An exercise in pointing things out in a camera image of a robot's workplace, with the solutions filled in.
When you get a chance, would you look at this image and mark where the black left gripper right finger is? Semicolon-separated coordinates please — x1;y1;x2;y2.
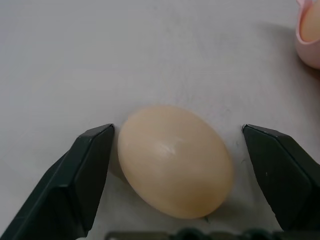
241;123;320;233

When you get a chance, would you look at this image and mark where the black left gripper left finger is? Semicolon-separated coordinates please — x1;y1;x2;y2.
0;123;116;240

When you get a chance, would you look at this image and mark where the beige egg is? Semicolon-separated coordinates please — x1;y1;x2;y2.
117;104;234;220
299;1;320;42

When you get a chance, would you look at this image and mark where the pink egg carton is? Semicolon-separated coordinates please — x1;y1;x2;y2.
294;0;320;70

